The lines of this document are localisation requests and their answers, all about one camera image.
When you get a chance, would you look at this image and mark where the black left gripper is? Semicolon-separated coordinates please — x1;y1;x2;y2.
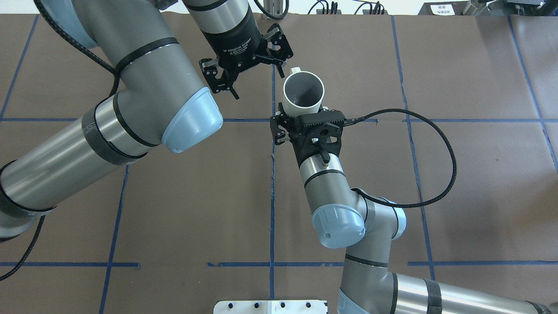
199;9;294;100

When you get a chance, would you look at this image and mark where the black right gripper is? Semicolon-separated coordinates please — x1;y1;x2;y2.
270;103;301;146

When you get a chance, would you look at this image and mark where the white mug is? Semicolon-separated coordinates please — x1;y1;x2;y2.
282;66;325;118

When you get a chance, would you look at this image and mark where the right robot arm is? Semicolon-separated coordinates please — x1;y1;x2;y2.
270;104;557;314

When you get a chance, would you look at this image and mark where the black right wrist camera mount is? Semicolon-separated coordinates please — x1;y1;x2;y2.
289;110;346;167

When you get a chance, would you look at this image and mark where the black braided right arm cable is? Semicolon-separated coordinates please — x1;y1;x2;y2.
344;108;458;209

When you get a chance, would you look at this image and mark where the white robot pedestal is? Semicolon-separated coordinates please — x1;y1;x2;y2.
213;300;329;314

